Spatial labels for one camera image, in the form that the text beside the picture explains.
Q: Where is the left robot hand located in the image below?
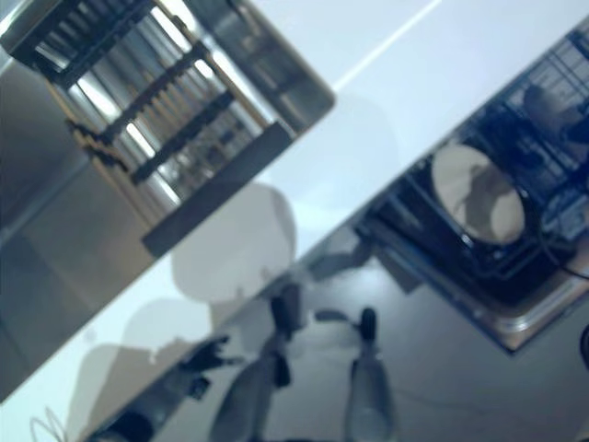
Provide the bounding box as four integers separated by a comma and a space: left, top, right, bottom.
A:
177, 334, 245, 377

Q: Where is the large cream plate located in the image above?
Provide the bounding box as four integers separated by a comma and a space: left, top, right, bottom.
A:
431, 142, 525, 245

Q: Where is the dishwasher door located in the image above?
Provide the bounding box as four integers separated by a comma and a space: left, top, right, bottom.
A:
317, 238, 589, 358

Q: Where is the black robot left foot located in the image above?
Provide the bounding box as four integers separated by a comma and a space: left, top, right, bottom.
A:
270, 284, 305, 340

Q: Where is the black robot foot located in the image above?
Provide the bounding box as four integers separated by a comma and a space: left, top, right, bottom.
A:
353, 307, 379, 355
270, 284, 305, 340

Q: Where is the black robot right foot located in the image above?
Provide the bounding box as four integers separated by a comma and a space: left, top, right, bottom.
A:
353, 307, 379, 355

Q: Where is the white robot right leg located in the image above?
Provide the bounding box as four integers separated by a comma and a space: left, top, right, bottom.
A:
347, 354, 398, 442

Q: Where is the stainless steel sink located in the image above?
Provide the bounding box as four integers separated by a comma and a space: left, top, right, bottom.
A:
0, 0, 338, 402

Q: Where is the black dish drying rack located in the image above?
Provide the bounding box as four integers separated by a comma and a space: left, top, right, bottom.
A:
0, 0, 300, 258

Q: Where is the dishwasher wire rack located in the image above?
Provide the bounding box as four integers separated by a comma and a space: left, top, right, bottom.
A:
367, 17, 589, 296

